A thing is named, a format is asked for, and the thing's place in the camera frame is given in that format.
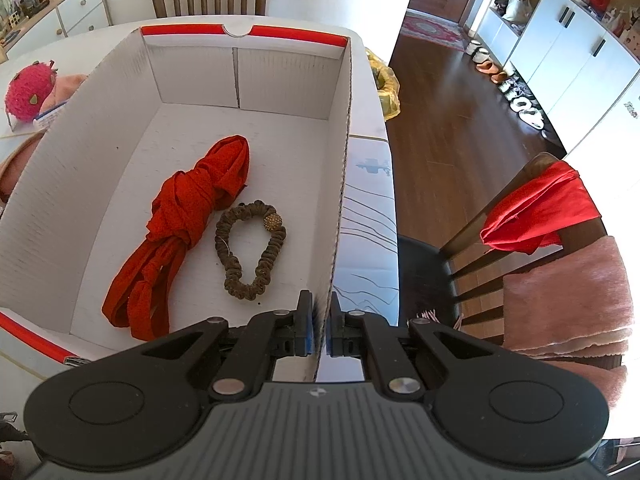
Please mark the wooden chair black seat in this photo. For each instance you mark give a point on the wooden chair black seat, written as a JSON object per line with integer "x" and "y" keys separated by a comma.
{"x": 425, "y": 270}

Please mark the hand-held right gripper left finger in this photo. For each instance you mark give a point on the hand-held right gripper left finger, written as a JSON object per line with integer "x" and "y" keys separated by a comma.
{"x": 309, "y": 331}

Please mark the red bag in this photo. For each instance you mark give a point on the red bag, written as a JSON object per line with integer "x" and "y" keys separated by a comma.
{"x": 597, "y": 0}

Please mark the white cardboard box red trim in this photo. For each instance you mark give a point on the white cardboard box red trim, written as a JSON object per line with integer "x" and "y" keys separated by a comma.
{"x": 280, "y": 170}

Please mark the beige handbag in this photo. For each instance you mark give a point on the beige handbag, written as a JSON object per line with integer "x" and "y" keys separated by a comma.
{"x": 517, "y": 10}

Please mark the group of shelf ornaments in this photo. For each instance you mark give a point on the group of shelf ornaments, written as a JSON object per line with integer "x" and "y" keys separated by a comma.
{"x": 625, "y": 22}

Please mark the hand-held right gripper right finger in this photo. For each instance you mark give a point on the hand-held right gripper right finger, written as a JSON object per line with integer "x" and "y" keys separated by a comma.
{"x": 330, "y": 331}

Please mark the white sideboard wooden top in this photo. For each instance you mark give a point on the white sideboard wooden top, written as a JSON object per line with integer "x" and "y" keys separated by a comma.
{"x": 80, "y": 5}

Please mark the row of shoes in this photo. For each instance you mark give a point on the row of shoes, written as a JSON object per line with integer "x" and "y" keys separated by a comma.
{"x": 525, "y": 105}

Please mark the pink knit headband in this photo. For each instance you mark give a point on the pink knit headband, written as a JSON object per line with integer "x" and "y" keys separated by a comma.
{"x": 67, "y": 87}

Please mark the brown scrunchie hair band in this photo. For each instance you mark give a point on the brown scrunchie hair band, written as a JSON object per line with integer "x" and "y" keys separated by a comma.
{"x": 273, "y": 221}

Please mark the pink plush dragon fruit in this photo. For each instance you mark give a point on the pink plush dragon fruit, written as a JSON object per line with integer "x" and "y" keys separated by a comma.
{"x": 27, "y": 92}

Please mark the cluster of small toys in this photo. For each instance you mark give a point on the cluster of small toys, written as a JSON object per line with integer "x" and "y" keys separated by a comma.
{"x": 20, "y": 2}

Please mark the red patterned rug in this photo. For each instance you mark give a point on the red patterned rug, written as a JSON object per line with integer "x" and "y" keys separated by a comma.
{"x": 430, "y": 30}

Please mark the yellow plastic bag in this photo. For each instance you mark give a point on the yellow plastic bag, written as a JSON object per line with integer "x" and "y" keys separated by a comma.
{"x": 387, "y": 90}

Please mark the red cloth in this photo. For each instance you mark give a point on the red cloth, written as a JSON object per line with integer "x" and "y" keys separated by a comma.
{"x": 540, "y": 210}

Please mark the pink fringed scarf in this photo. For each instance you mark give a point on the pink fringed scarf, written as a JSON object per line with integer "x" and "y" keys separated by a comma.
{"x": 565, "y": 300}

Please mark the tall white cabinet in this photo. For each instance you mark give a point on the tall white cabinet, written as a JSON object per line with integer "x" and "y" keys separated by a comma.
{"x": 565, "y": 55}

